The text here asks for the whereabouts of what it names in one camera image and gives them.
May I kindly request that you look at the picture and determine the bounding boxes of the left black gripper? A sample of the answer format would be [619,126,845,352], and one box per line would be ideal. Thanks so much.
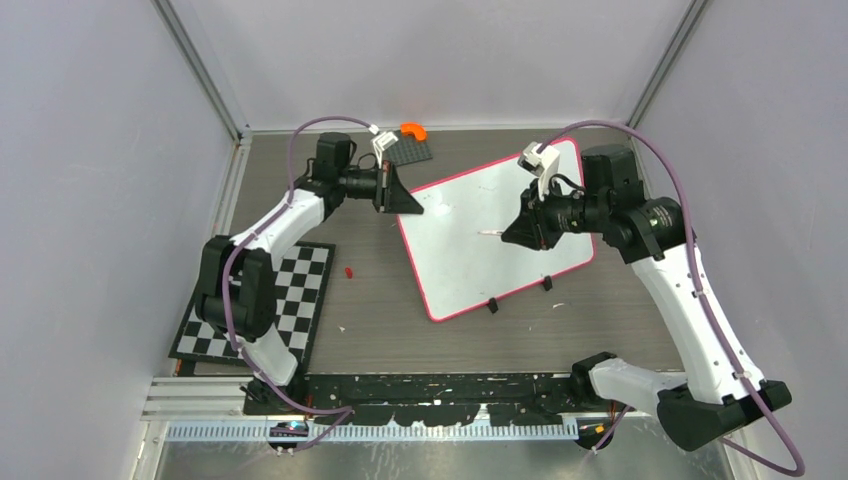
[340,161,425,215]

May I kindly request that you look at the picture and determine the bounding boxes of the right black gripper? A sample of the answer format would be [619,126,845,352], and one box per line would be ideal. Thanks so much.
[503,175,608,249]

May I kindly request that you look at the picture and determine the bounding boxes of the pink framed whiteboard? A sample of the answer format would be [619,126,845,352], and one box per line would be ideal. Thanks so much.
[397,155,596,322]

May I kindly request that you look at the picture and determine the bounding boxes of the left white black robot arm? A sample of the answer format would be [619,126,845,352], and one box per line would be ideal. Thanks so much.
[193,131,424,414]

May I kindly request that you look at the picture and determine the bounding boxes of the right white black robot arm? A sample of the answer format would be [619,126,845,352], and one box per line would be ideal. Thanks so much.
[501,143,792,451]

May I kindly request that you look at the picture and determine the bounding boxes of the grey studded baseplate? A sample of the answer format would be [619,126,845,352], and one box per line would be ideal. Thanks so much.
[383,130,433,166]

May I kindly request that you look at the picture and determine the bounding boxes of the orange curved plastic piece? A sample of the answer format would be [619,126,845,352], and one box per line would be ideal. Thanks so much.
[400,122,428,142]

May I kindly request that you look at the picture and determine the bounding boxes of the black white checkerboard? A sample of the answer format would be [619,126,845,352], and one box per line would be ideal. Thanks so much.
[169,241,336,368]

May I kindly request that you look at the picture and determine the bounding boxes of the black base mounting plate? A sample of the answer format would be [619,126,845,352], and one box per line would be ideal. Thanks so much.
[284,373,624,427]

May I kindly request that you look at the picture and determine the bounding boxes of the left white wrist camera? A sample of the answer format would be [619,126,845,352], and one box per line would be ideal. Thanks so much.
[367,124,399,167]

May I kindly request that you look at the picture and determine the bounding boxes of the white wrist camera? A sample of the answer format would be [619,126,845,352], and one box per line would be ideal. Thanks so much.
[518,142,560,201]
[367,124,399,167]

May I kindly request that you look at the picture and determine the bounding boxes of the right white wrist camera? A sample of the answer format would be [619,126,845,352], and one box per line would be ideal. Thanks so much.
[518,142,560,201]

